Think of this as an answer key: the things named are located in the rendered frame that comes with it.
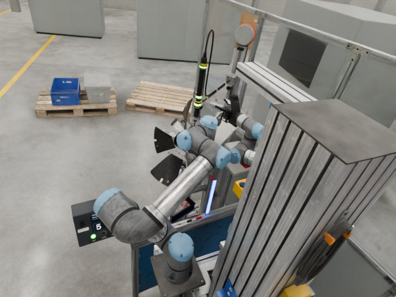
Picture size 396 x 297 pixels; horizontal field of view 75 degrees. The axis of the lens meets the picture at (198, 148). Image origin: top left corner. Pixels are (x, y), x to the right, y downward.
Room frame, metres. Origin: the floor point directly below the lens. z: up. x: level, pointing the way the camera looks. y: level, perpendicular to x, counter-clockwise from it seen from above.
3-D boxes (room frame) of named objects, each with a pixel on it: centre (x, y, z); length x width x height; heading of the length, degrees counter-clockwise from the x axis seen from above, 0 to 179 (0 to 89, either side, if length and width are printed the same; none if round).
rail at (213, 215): (1.16, -0.06, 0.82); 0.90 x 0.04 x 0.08; 123
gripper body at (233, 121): (1.29, -0.16, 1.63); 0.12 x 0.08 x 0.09; 43
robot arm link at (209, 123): (0.93, -0.03, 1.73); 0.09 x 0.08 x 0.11; 142
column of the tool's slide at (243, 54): (2.18, -0.22, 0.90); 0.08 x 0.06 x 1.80; 68
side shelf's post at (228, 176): (1.91, -0.35, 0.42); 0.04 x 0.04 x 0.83; 33
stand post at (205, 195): (1.81, -0.16, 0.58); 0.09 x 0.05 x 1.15; 33
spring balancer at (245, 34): (2.18, -0.22, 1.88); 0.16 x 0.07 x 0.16; 68
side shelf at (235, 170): (1.91, -0.35, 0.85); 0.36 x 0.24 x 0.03; 33
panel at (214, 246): (1.16, -0.06, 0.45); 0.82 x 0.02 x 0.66; 123
